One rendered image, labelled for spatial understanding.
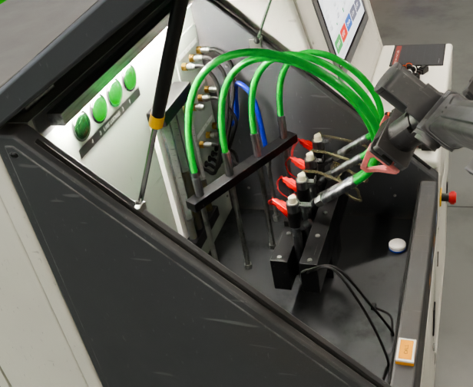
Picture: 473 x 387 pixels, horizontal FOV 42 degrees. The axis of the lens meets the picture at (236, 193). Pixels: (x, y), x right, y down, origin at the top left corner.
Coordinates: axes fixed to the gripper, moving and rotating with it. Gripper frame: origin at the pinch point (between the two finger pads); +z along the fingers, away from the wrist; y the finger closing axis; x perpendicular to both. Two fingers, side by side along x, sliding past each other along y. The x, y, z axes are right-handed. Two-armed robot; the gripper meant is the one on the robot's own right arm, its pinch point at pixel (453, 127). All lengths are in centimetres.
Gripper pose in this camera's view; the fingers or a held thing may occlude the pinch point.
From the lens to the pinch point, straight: 123.9
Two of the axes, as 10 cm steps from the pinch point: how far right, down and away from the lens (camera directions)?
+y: -7.0, -7.2, -0.5
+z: -4.9, 4.3, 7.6
